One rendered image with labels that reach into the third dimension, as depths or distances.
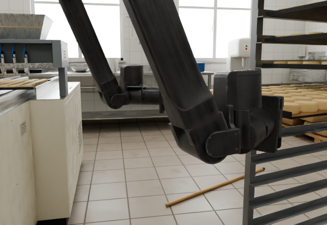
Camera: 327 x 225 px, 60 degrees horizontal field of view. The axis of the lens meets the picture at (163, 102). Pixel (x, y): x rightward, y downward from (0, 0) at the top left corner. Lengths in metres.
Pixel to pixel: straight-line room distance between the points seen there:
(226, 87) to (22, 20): 1.54
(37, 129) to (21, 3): 3.42
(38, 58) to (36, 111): 0.32
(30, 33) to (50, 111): 0.47
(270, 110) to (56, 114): 1.43
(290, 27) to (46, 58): 4.69
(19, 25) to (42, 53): 0.19
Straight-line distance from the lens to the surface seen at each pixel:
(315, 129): 1.39
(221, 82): 0.43
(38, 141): 1.84
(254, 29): 1.11
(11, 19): 1.85
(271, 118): 0.52
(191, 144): 0.39
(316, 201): 1.54
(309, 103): 0.71
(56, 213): 2.00
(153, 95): 0.87
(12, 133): 1.50
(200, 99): 0.38
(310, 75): 5.26
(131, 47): 4.80
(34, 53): 1.86
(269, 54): 5.55
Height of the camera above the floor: 1.07
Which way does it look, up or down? 9 degrees down
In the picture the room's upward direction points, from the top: straight up
